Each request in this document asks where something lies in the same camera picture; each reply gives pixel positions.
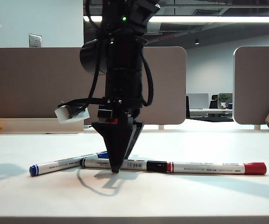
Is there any red whiteboard marker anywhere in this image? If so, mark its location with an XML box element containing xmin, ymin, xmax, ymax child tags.
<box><xmin>166</xmin><ymin>161</ymin><xmax>267</xmax><ymax>175</ymax></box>

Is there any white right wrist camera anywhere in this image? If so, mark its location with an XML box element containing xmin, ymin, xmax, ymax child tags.
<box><xmin>54</xmin><ymin>105</ymin><xmax>90</xmax><ymax>124</ymax></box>

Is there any long ceiling light strip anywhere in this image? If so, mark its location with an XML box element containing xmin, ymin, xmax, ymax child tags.
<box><xmin>83</xmin><ymin>15</ymin><xmax>269</xmax><ymax>23</ymax></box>

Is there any wide brown desk divider panel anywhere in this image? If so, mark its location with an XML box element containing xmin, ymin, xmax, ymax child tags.
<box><xmin>0</xmin><ymin>46</ymin><xmax>187</xmax><ymax>126</ymax></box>

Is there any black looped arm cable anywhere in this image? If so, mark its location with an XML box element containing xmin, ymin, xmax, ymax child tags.
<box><xmin>140</xmin><ymin>50</ymin><xmax>155</xmax><ymax>107</ymax></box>

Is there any blue whiteboard marker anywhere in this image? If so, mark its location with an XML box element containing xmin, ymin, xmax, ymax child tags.
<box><xmin>28</xmin><ymin>150</ymin><xmax>109</xmax><ymax>177</ymax></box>

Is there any small potted green plant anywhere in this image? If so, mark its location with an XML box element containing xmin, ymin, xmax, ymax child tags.
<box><xmin>217</xmin><ymin>93</ymin><xmax>231</xmax><ymax>110</ymax></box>

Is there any metal wall switch plate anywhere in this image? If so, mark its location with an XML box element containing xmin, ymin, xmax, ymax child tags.
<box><xmin>28</xmin><ymin>34</ymin><xmax>43</xmax><ymax>48</ymax></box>

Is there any white background desk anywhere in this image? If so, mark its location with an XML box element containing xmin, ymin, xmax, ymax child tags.
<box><xmin>189</xmin><ymin>108</ymin><xmax>233</xmax><ymax>118</ymax></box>

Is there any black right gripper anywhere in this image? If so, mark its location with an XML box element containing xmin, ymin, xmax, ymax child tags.
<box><xmin>91</xmin><ymin>97</ymin><xmax>145</xmax><ymax>174</ymax></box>

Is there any grey background desk screen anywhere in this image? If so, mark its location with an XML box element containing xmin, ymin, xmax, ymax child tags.
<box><xmin>186</xmin><ymin>93</ymin><xmax>209</xmax><ymax>110</ymax></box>

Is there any black whiteboard marker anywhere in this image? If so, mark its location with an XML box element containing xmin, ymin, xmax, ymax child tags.
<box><xmin>80</xmin><ymin>157</ymin><xmax>169</xmax><ymax>174</ymax></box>

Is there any black right camera cable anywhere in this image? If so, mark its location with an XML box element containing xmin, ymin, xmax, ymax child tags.
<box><xmin>62</xmin><ymin>0</ymin><xmax>109</xmax><ymax>109</ymax></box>

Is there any grey ceiling air duct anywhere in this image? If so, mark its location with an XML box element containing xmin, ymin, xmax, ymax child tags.
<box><xmin>145</xmin><ymin>22</ymin><xmax>161</xmax><ymax>35</ymax></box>

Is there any black office chair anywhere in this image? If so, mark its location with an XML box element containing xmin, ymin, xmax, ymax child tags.
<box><xmin>209</xmin><ymin>94</ymin><xmax>219</xmax><ymax>109</ymax></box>

